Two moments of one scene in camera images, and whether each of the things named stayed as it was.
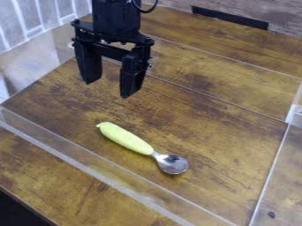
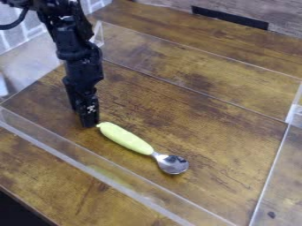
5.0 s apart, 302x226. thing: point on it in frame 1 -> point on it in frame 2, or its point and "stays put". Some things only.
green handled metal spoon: [173, 164] stays put
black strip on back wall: [232, 18] stays put
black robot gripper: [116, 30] -> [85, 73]
